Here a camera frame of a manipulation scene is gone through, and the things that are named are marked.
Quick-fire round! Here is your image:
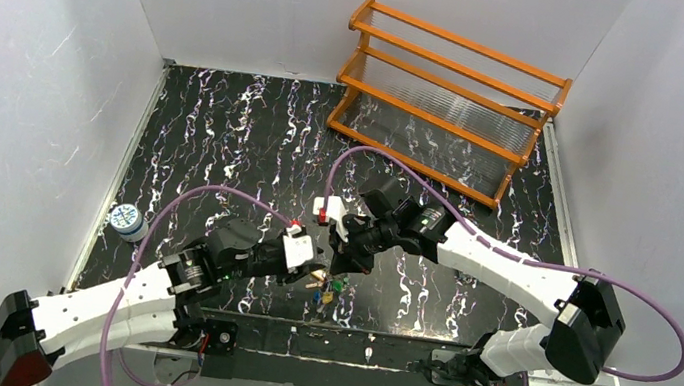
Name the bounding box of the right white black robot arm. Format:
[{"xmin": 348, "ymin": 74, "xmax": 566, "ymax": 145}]
[{"xmin": 313, "ymin": 179, "xmax": 625, "ymax": 385}]

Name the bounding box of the blue white round container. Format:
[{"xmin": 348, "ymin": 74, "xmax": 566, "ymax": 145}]
[{"xmin": 108, "ymin": 203, "xmax": 149, "ymax": 243}]

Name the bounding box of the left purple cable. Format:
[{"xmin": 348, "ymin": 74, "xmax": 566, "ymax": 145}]
[{"xmin": 94, "ymin": 173, "xmax": 309, "ymax": 386}]

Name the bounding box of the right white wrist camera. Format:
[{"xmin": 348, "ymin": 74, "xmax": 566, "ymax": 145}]
[{"xmin": 312, "ymin": 195, "xmax": 349, "ymax": 243}]

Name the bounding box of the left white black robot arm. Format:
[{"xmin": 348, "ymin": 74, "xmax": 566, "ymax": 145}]
[{"xmin": 0, "ymin": 219, "xmax": 323, "ymax": 386}]

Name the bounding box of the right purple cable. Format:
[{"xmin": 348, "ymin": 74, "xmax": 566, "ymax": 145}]
[{"xmin": 296, "ymin": 141, "xmax": 684, "ymax": 386}]

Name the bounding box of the purple cable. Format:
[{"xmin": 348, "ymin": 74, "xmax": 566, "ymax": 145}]
[
  {"xmin": 94, "ymin": 173, "xmax": 309, "ymax": 386},
  {"xmin": 296, "ymin": 141, "xmax": 684, "ymax": 386}
]

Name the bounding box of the aluminium front rail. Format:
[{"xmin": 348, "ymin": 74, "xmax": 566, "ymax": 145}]
[{"xmin": 30, "ymin": 286, "xmax": 634, "ymax": 386}]

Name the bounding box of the orange two-tier rack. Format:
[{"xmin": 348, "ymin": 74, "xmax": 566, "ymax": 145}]
[{"xmin": 327, "ymin": 0, "xmax": 574, "ymax": 209}]

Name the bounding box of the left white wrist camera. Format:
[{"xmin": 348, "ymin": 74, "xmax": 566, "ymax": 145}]
[{"xmin": 281, "ymin": 220, "xmax": 316, "ymax": 274}]

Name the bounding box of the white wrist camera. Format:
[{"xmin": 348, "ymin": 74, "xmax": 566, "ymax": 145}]
[
  {"xmin": 281, "ymin": 220, "xmax": 316, "ymax": 274},
  {"xmin": 312, "ymin": 195, "xmax": 349, "ymax": 243}
]

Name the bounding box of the green tag key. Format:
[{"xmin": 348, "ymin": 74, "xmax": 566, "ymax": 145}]
[{"xmin": 332, "ymin": 276, "xmax": 349, "ymax": 293}]

